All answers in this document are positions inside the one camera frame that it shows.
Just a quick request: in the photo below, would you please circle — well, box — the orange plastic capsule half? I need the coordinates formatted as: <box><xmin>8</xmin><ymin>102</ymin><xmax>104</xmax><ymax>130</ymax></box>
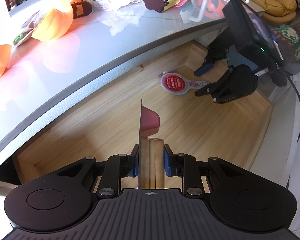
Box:
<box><xmin>31</xmin><ymin>0</ymin><xmax>74</xmax><ymax>42</ymax></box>

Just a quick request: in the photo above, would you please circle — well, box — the black mouse keychain figure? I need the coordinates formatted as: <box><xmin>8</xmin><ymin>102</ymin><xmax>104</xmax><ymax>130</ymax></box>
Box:
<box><xmin>70</xmin><ymin>0</ymin><xmax>93</xmax><ymax>19</ymax></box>

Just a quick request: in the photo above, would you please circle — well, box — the wooden drawer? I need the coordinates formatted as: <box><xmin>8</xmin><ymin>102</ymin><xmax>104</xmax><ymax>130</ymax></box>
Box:
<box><xmin>12</xmin><ymin>42</ymin><xmax>273</xmax><ymax>183</ymax></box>

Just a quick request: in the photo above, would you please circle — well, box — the white cabinet with drawers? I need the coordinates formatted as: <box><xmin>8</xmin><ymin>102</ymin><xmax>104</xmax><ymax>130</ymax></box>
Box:
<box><xmin>0</xmin><ymin>0</ymin><xmax>300</xmax><ymax>196</ymax></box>

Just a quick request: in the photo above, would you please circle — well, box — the clear candy wrapper bag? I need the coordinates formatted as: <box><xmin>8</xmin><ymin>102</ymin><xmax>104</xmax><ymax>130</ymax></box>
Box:
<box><xmin>11</xmin><ymin>11</ymin><xmax>43</xmax><ymax>56</ymax></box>

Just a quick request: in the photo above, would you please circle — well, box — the black cable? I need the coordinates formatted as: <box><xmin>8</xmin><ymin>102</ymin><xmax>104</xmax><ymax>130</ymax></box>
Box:
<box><xmin>284</xmin><ymin>76</ymin><xmax>300</xmax><ymax>188</ymax></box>

